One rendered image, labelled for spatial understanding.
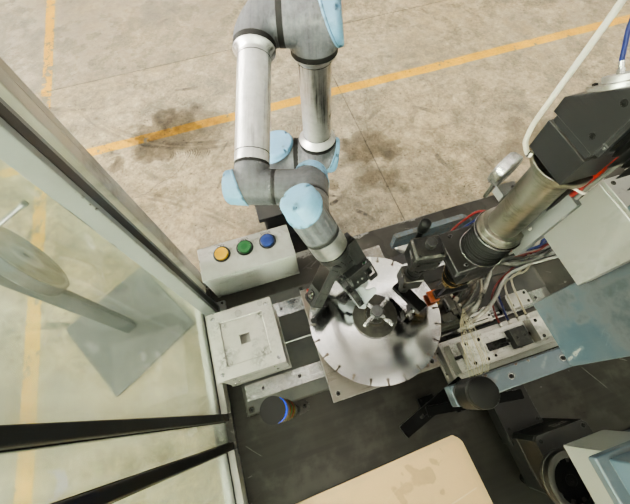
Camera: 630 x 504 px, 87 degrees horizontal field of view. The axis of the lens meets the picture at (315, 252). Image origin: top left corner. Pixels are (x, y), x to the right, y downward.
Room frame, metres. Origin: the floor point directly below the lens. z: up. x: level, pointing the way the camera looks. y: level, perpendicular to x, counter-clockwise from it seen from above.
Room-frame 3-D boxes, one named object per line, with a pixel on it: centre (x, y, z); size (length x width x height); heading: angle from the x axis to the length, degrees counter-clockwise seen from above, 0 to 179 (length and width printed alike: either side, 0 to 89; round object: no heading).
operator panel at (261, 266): (0.44, 0.20, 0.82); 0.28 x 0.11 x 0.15; 103
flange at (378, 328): (0.20, -0.14, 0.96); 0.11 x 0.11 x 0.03
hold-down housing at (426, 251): (0.24, -0.20, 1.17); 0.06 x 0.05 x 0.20; 94
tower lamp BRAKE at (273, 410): (0.00, 0.09, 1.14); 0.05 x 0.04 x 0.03; 13
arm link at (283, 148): (0.78, 0.09, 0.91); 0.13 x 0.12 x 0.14; 85
